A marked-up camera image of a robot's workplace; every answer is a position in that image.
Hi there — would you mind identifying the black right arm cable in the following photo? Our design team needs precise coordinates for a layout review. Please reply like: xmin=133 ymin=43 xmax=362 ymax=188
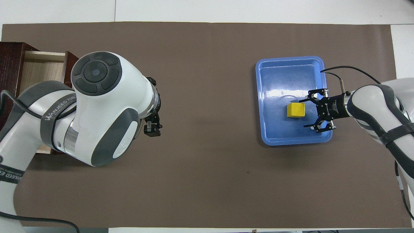
xmin=320 ymin=66 xmax=414 ymax=221

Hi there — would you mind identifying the blue plastic tray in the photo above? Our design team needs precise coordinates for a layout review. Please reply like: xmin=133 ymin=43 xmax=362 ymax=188
xmin=255 ymin=56 xmax=333 ymax=146

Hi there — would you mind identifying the yellow block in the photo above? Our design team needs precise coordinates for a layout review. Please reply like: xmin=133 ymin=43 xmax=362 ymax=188
xmin=287 ymin=103 xmax=306 ymax=118

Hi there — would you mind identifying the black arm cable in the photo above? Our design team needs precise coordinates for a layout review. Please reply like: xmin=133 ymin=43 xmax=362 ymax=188
xmin=0 ymin=90 xmax=80 ymax=233
xmin=320 ymin=66 xmax=414 ymax=221

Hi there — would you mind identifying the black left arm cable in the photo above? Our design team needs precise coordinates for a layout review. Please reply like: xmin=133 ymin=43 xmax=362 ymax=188
xmin=0 ymin=90 xmax=80 ymax=233

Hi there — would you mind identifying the brown table mat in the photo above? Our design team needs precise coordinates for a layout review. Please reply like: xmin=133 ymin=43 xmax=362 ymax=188
xmin=0 ymin=22 xmax=412 ymax=228

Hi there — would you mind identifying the wooden drawer with white handle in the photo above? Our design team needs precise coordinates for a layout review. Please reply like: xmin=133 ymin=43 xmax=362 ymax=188
xmin=15 ymin=50 xmax=80 ymax=155

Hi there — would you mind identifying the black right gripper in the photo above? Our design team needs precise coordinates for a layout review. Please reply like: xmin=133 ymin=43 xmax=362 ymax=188
xmin=303 ymin=88 xmax=350 ymax=134

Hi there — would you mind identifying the dark wooden drawer cabinet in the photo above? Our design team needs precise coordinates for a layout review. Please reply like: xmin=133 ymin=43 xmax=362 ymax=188
xmin=0 ymin=42 xmax=80 ymax=155

